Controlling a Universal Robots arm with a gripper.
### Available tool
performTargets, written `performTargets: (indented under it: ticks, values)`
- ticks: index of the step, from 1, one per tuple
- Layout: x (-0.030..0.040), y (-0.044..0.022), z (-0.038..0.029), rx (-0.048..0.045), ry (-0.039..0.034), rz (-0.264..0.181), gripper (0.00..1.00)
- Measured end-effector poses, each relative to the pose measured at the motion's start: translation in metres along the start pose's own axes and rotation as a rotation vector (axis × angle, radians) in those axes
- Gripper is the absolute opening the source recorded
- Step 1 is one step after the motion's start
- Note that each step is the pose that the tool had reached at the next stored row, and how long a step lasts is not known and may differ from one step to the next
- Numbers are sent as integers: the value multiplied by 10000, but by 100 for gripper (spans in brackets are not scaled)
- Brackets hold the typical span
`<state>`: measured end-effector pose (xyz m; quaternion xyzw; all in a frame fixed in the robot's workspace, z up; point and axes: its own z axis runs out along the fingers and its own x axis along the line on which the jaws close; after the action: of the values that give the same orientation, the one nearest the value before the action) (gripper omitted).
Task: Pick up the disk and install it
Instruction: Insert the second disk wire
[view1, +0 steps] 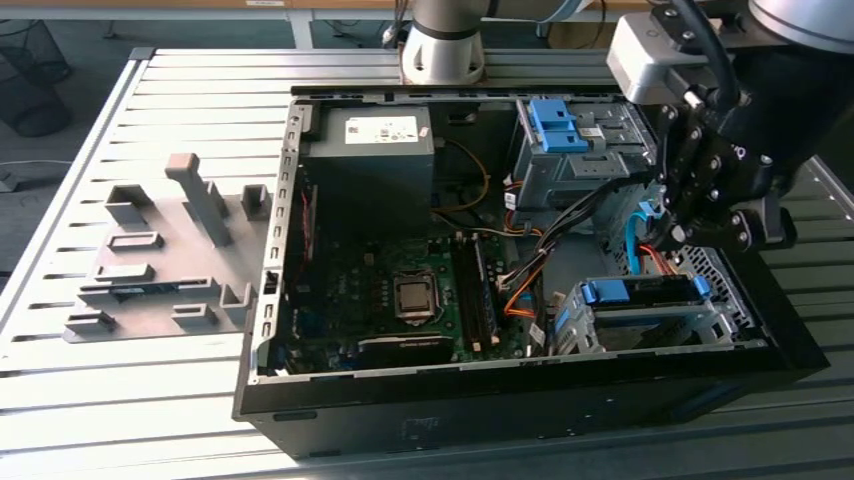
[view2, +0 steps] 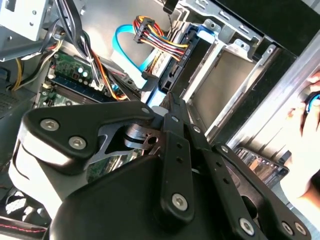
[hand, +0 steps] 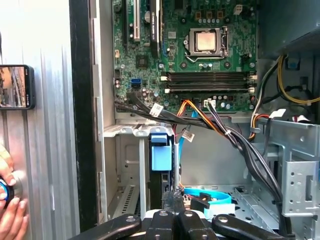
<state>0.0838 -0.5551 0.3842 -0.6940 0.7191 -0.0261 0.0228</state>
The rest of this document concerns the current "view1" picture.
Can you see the hard disk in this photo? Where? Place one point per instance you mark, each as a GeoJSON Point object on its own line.
{"type": "Point", "coordinates": [657, 292]}

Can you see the silver disk bay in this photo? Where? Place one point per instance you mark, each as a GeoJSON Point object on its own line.
{"type": "Point", "coordinates": [580, 330]}

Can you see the grey power supply unit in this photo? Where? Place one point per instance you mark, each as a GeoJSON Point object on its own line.
{"type": "Point", "coordinates": [374, 165]}

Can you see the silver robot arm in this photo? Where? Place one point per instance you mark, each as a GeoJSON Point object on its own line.
{"type": "Point", "coordinates": [441, 55]}

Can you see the grey parts rack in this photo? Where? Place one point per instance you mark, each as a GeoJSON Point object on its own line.
{"type": "Point", "coordinates": [188, 270]}

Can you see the blue plastic drive latch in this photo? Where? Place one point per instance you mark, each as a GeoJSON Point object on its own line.
{"type": "Point", "coordinates": [557, 132]}

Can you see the black mesh waste bin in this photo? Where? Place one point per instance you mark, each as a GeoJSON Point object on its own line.
{"type": "Point", "coordinates": [34, 100]}

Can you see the black PC case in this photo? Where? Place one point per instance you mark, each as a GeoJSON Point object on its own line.
{"type": "Point", "coordinates": [468, 410]}

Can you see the silver CPU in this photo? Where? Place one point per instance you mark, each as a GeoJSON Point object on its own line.
{"type": "Point", "coordinates": [414, 295]}

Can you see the green motherboard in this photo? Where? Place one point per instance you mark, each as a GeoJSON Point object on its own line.
{"type": "Point", "coordinates": [354, 290]}

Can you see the black graphics card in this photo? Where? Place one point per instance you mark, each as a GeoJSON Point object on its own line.
{"type": "Point", "coordinates": [408, 350]}

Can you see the metal optical drive cage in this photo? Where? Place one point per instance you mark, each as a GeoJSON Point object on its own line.
{"type": "Point", "coordinates": [588, 175]}

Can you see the black RAM stick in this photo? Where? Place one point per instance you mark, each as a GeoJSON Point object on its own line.
{"type": "Point", "coordinates": [488, 295]}

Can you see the CPU socket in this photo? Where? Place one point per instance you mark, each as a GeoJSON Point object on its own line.
{"type": "Point", "coordinates": [393, 300]}

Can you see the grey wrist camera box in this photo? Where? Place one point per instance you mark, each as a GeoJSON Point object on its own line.
{"type": "Point", "coordinates": [641, 65]}

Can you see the wooden top desk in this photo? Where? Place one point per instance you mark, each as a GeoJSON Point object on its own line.
{"type": "Point", "coordinates": [201, 2]}

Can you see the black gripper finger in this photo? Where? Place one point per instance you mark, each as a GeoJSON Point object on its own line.
{"type": "Point", "coordinates": [721, 230]}
{"type": "Point", "coordinates": [691, 155]}

